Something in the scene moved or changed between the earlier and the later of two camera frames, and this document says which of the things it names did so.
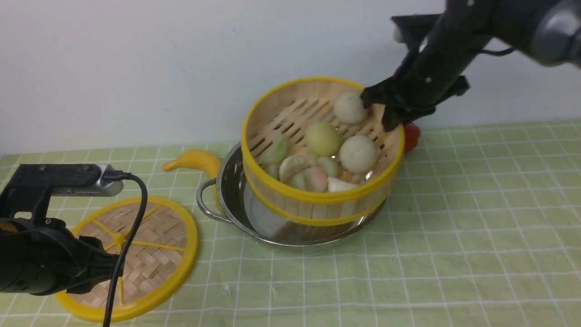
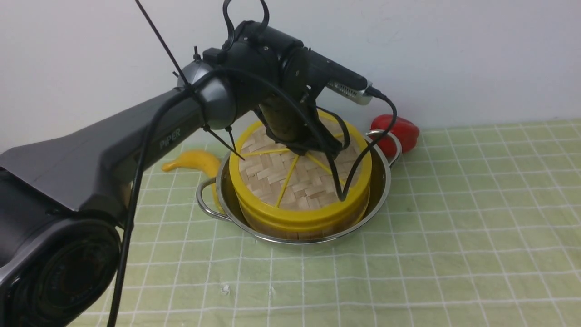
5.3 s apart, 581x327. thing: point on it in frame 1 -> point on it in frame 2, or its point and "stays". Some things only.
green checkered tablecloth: (485, 231) stays
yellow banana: (196, 158) stays
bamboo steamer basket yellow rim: (312, 154) -> (269, 218)
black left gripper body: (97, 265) -> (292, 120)
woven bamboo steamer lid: (160, 255) -> (276, 183)
